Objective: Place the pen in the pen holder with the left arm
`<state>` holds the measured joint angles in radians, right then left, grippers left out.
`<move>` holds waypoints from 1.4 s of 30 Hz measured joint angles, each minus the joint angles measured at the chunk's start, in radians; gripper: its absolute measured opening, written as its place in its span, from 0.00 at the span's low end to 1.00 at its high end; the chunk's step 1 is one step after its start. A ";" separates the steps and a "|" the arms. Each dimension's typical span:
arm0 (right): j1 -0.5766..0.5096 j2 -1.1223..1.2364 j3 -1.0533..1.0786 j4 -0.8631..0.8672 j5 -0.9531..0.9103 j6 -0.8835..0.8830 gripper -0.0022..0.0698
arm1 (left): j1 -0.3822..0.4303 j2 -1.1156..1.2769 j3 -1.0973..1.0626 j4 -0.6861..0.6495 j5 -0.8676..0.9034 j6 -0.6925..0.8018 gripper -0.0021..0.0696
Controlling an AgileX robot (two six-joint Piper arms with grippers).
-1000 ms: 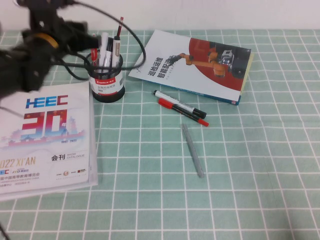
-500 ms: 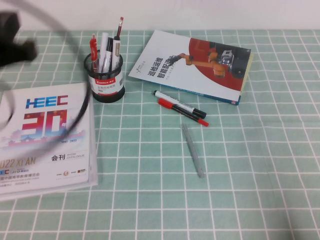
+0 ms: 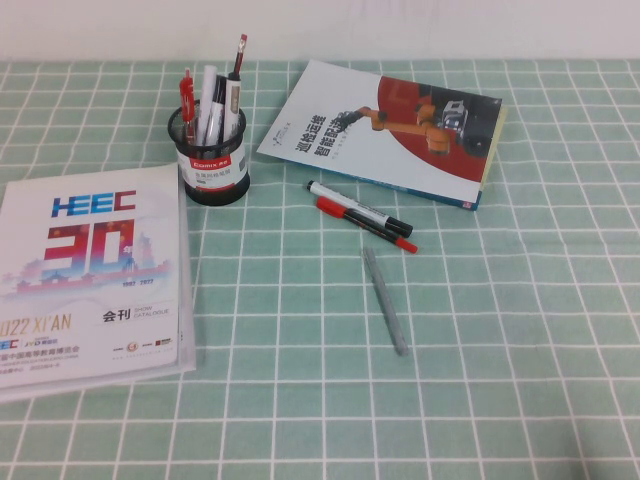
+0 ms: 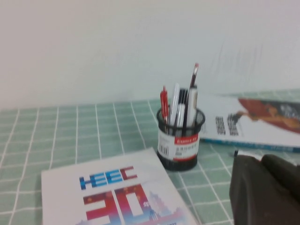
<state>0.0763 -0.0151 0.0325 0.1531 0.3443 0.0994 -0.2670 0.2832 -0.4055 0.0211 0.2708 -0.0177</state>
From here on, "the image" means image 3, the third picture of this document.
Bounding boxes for green checked tablecloth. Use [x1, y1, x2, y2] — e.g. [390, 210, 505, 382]
[0, 59, 640, 480]

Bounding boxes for white marker with grey label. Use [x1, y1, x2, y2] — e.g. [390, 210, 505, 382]
[222, 72, 243, 147]

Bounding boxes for red gel pen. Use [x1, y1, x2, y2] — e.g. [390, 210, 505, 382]
[178, 68, 198, 146]

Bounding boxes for white marker with black cap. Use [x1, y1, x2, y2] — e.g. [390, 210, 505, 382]
[306, 180, 414, 238]

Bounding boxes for white pen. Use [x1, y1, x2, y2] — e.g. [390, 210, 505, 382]
[194, 64, 220, 147]

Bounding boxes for slim black marker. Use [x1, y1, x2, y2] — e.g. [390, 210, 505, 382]
[212, 74, 228, 146]

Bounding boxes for white HEEC catalogue book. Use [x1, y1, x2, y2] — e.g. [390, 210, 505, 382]
[0, 162, 197, 405]

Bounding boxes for black mesh pen holder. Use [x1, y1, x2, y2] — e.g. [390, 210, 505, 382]
[167, 99, 251, 206]

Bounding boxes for grey pen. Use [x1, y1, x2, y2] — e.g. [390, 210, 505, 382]
[361, 246, 410, 357]

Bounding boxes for book with orange robot cover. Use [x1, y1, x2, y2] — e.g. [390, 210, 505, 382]
[255, 59, 509, 212]

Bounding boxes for white HEEC catalogue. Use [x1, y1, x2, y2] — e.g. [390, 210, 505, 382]
[0, 162, 181, 391]

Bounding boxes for red and black marker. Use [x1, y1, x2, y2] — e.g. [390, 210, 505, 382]
[315, 195, 419, 255]

